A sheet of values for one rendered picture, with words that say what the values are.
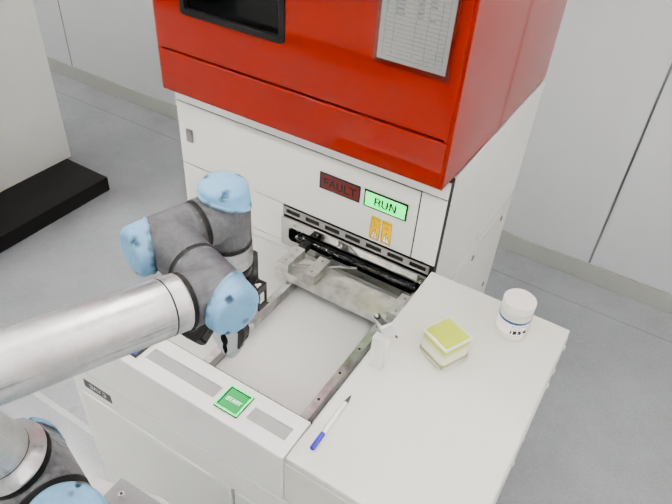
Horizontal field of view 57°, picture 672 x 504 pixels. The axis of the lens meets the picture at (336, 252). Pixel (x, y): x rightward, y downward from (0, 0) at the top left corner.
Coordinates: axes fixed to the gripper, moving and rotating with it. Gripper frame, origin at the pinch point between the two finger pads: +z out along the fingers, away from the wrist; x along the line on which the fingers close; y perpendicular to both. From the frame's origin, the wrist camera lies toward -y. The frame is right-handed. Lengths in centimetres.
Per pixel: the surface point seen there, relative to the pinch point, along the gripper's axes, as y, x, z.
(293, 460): -3.3, -16.9, 14.2
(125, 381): -4.1, 25.7, 21.8
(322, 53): 54, 16, -34
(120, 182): 133, 194, 111
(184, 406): -4.0, 8.7, 17.4
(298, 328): 34.9, 8.2, 28.7
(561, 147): 207, -15, 48
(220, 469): -4.0, 0.8, 32.7
